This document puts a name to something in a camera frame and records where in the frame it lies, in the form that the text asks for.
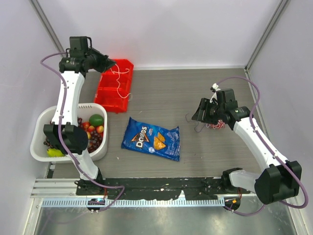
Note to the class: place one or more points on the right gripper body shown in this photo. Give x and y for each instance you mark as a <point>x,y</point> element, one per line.
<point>214,113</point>

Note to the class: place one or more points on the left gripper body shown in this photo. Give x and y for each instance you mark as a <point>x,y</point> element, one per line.
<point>90,56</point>

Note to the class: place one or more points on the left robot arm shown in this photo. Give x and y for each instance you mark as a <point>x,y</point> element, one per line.
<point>73,144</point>

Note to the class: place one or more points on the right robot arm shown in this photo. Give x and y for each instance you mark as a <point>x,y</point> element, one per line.
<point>278,178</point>

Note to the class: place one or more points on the red plastic bin rack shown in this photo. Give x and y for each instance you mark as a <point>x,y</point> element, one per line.
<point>114,88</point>

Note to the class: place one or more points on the blue Doritos chip bag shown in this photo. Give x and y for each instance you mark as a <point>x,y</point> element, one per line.
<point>152,139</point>

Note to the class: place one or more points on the green avocado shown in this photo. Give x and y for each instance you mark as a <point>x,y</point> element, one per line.
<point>96,120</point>

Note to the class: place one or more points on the purple grape bunch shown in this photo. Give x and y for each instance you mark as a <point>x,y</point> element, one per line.
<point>80,123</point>

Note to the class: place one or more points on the red-yellow peaches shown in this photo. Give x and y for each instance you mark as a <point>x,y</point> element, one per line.
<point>88,128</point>

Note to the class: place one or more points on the white fruit basket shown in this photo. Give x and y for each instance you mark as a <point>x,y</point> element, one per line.
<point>39,151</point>

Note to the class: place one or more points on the dark grape bunch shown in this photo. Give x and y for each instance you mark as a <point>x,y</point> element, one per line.
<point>95,140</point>

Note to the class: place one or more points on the yellow-green pear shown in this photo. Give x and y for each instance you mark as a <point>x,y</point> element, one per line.
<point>54,153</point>

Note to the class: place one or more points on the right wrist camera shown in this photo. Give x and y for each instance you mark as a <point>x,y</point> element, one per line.
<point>214,90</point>

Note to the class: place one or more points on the slotted cable duct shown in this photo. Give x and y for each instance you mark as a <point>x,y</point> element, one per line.
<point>94,202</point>

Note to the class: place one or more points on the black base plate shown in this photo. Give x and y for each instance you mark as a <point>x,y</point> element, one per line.
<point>194,188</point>

